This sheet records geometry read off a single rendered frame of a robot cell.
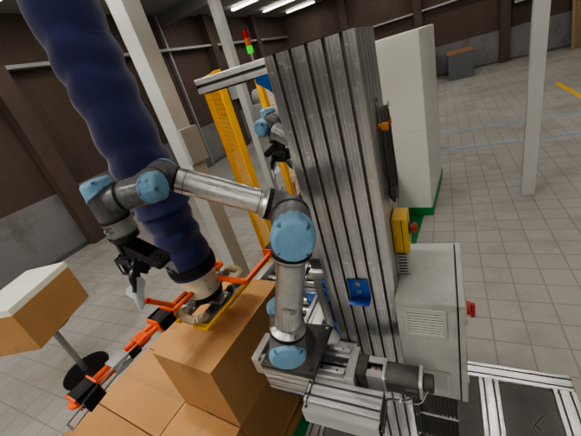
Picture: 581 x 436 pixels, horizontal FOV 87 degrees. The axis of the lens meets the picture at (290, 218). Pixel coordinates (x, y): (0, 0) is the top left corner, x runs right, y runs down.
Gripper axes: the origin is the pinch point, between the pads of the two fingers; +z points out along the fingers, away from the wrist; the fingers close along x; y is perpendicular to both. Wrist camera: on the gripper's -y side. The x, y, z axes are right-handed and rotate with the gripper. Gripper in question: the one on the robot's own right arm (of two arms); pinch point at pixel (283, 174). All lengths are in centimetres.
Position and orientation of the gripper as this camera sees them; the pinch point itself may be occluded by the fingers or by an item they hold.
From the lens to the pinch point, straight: 169.0
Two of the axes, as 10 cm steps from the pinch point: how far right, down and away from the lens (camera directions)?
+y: 7.2, 1.2, -6.8
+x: 6.4, -4.9, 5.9
